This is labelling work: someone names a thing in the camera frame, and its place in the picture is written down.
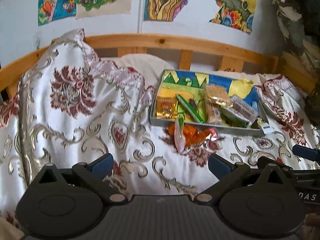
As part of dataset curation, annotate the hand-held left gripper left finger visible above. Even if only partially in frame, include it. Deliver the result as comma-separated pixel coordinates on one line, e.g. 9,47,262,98
32,153,127,204

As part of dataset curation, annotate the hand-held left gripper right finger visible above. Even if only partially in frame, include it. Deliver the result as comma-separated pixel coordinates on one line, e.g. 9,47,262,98
195,153,288,204

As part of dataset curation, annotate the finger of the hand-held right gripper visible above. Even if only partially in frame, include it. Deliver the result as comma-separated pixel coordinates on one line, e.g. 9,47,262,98
257,156,295,175
292,144,320,161

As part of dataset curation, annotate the grey box with colourful lining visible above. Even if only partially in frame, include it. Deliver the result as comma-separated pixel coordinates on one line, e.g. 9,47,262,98
149,69,272,137

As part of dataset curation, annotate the small white tube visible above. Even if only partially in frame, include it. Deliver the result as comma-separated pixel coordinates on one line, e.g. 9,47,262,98
257,117,275,135

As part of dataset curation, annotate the brown wafer biscuit packet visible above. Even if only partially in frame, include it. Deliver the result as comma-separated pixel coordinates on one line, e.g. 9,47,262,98
206,104,223,125

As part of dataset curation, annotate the clear cracker packet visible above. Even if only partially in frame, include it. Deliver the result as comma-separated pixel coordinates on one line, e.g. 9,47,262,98
204,84,231,107

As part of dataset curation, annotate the yellow foil snack packet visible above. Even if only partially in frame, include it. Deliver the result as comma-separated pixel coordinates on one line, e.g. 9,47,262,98
155,97,179,120

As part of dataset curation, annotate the person's right forearm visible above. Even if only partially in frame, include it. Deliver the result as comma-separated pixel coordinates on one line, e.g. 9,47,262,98
304,212,320,240

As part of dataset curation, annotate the pink and orange wrapper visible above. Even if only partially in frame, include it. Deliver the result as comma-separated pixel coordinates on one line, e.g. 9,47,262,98
197,127,219,143

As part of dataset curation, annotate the white floral satin blanket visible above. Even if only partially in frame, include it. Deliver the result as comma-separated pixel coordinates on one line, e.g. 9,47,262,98
0,29,320,230

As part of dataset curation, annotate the white pillow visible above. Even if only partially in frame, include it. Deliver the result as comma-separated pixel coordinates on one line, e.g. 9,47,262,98
112,54,175,80

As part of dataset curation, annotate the dark patterned cloth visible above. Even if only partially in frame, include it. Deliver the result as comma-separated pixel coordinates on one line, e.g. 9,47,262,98
271,0,320,128

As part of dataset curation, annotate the wooden bed frame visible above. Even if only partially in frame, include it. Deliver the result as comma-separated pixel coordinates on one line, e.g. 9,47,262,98
0,33,317,100

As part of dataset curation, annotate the white wall pipe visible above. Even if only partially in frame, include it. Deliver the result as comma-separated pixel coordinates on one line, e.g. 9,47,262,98
137,0,147,34

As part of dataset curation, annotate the colourful figure wall poster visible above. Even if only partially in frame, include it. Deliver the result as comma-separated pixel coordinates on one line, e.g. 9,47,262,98
37,0,77,27

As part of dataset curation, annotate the torn colourful wall poster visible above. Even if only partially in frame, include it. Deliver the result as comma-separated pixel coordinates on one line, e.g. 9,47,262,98
144,0,257,33

